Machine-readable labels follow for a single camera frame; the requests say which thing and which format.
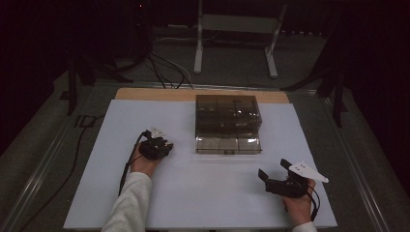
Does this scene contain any right hand-held gripper cable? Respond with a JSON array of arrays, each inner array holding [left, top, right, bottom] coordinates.
[[305, 185, 321, 222]]

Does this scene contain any person's left hand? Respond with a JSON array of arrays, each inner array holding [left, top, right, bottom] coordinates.
[[129, 142, 161, 178]]

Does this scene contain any long black floor cable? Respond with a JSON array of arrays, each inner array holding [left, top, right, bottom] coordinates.
[[18, 114, 106, 232]]

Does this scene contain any black cable bundle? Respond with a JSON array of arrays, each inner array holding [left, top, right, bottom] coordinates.
[[145, 50, 195, 90]]

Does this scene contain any transparent drawer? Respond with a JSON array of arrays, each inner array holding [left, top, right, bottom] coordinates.
[[194, 134, 263, 156]]

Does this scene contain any left hand-held gripper cable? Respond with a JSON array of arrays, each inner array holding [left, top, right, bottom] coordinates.
[[117, 129, 152, 197]]

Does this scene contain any white table mat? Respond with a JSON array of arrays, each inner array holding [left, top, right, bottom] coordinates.
[[63, 99, 338, 231]]

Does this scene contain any hand-held gripper cable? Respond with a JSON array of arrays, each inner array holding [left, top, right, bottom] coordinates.
[[117, 129, 152, 197], [305, 185, 321, 222]]

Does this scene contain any dark transparent drawer box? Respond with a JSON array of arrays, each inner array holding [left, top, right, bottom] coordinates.
[[194, 94, 263, 140]]

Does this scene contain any metal floor rail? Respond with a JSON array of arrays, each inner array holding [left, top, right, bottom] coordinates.
[[320, 96, 392, 232], [0, 116, 74, 232]]

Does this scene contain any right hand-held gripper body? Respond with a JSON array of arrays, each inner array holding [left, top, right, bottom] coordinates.
[[264, 160, 330, 199]]

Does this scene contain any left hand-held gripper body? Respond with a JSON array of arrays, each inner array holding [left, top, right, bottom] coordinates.
[[138, 126, 170, 161]]

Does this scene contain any black stand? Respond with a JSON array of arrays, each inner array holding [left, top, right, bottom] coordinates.
[[279, 30, 350, 129], [59, 54, 135, 117]]

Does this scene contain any white metal stand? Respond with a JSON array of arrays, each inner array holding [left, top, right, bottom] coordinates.
[[192, 0, 289, 79]]

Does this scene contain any person's right hand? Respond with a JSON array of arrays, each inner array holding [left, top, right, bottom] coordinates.
[[281, 178, 318, 228]]

